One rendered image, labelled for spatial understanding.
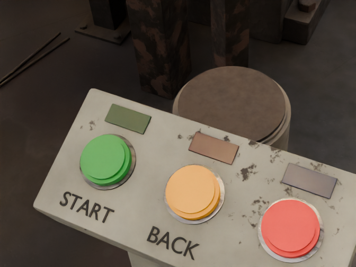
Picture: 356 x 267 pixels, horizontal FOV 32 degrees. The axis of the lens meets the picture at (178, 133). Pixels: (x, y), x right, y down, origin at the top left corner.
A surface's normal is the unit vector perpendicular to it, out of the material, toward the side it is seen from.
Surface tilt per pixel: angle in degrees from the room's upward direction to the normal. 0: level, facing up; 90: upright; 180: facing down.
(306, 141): 0
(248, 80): 0
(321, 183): 20
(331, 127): 0
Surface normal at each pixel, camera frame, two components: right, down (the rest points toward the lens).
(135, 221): -0.22, -0.36
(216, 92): -0.07, -0.64
